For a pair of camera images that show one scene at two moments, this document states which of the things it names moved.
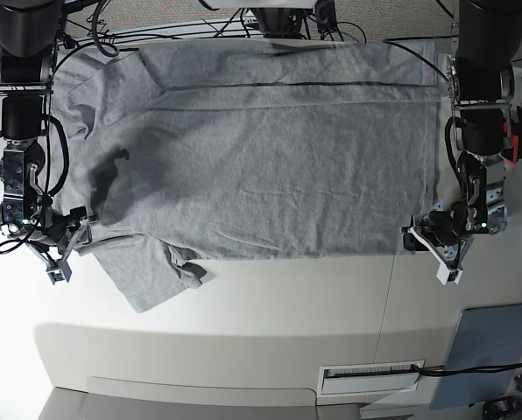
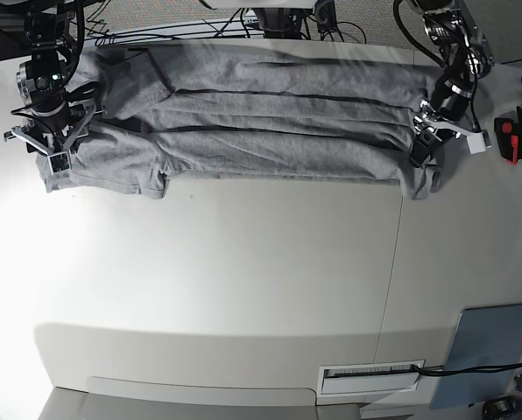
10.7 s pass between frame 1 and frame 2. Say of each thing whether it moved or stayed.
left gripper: moved
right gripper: moved
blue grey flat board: stayed
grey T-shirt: moved
